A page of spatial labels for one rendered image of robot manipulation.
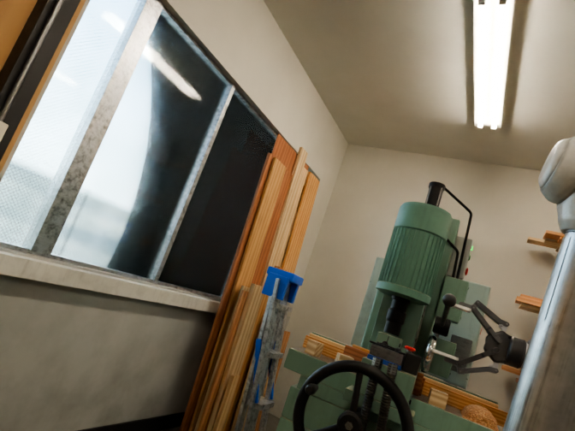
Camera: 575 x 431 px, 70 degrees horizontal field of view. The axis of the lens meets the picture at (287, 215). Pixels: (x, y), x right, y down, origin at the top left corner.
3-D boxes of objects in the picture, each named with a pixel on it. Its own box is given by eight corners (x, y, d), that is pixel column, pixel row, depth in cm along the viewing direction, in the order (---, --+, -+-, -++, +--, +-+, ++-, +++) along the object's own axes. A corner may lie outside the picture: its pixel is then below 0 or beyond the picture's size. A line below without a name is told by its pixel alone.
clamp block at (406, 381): (351, 390, 108) (360, 356, 109) (358, 385, 120) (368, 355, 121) (407, 414, 102) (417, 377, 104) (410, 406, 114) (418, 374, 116)
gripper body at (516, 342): (517, 372, 108) (479, 358, 112) (524, 340, 110) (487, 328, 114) (523, 370, 102) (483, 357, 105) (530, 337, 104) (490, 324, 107)
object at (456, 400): (302, 346, 140) (305, 334, 141) (304, 346, 142) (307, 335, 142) (519, 433, 114) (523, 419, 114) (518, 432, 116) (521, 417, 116)
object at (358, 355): (339, 364, 126) (346, 345, 127) (340, 364, 127) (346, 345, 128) (417, 396, 117) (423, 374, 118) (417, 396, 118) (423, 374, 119)
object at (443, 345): (420, 369, 141) (429, 334, 143) (420, 368, 147) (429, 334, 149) (448, 380, 137) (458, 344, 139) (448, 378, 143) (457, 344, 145)
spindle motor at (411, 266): (371, 286, 131) (399, 196, 136) (378, 292, 146) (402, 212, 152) (428, 304, 124) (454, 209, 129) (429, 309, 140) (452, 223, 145)
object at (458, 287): (435, 315, 146) (446, 274, 149) (435, 316, 154) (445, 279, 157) (459, 323, 143) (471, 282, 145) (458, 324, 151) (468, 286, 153)
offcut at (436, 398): (428, 403, 110) (431, 388, 111) (427, 401, 114) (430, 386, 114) (445, 410, 109) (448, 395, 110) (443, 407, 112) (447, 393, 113)
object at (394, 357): (366, 357, 110) (372, 337, 111) (372, 357, 120) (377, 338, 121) (416, 377, 105) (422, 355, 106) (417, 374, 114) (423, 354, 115)
